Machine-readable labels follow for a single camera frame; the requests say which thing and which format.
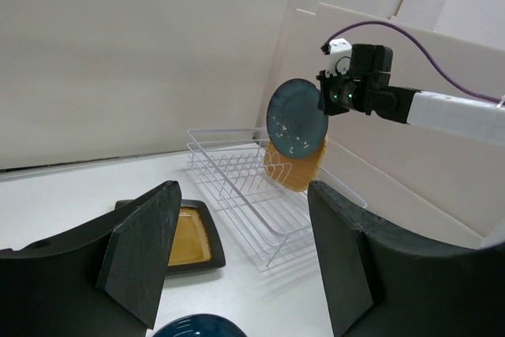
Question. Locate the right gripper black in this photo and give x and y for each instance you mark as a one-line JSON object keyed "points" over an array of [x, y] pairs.
{"points": [[336, 93]]}

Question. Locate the brown black square plate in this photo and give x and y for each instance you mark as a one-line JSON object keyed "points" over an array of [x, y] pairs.
{"points": [[193, 242]]}

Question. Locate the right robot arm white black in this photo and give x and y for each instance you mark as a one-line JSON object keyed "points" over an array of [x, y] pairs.
{"points": [[357, 78]]}

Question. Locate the woven bamboo square plate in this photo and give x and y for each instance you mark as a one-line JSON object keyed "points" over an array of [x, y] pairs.
{"points": [[294, 174]]}

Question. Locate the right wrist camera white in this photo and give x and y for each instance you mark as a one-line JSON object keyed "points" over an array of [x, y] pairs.
{"points": [[338, 52]]}

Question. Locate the dark blue leaf-shaped plate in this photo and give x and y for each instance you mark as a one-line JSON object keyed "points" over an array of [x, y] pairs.
{"points": [[200, 325]]}

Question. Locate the teal round plate white blossoms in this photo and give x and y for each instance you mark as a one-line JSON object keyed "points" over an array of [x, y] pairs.
{"points": [[295, 125]]}

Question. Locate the white wire dish rack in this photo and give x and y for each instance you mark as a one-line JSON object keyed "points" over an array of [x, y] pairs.
{"points": [[247, 184]]}

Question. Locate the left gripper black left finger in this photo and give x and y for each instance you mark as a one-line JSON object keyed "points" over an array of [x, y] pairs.
{"points": [[48, 288]]}

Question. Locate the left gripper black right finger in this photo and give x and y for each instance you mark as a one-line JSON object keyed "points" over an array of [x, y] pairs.
{"points": [[383, 280]]}

